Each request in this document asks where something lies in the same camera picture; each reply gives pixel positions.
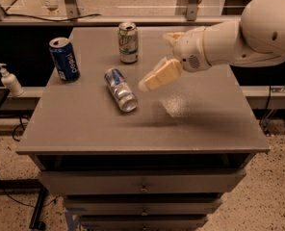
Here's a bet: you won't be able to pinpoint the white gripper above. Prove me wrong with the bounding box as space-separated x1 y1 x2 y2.
139 27 211 91

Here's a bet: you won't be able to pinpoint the left metal bracket post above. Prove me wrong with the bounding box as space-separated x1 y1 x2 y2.
61 0 82 19

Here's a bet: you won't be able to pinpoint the green and white soda can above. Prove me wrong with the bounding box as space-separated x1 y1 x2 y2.
117 22 139 64

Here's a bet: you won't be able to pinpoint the right metal bracket post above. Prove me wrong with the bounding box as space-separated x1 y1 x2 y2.
186 0 200 21

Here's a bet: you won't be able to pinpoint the top grey drawer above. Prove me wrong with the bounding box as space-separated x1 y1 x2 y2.
39 168 246 195

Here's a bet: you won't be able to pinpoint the white pump dispenser bottle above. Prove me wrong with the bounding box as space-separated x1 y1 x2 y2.
0 64 23 96

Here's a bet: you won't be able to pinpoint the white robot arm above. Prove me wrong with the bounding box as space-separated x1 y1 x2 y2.
139 0 285 91

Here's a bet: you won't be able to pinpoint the black floor cables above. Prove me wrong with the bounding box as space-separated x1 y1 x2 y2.
0 114 62 209

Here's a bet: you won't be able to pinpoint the metal bracket post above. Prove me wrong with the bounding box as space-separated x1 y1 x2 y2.
61 0 82 19
186 0 200 21

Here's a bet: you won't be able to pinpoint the middle grey drawer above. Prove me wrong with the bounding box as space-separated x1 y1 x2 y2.
65 196 222 216

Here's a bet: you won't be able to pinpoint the Red Bull can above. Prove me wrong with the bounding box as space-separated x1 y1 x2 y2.
104 68 138 113

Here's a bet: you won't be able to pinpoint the black table leg stand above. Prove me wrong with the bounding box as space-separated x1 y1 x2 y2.
0 88 47 231

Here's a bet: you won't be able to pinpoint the grey drawer cabinet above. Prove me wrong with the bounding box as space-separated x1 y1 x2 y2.
15 25 272 231

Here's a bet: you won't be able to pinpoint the blue Pepsi can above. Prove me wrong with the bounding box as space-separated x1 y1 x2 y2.
49 37 80 82

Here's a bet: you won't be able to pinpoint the bottom grey drawer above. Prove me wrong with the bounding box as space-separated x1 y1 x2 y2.
81 216 207 231

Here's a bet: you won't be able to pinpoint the black cable on ledge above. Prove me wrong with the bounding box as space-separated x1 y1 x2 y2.
1 13 102 23

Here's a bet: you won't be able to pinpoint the grey drawer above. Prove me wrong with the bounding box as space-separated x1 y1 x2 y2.
81 216 207 231
65 196 222 216
39 168 246 195

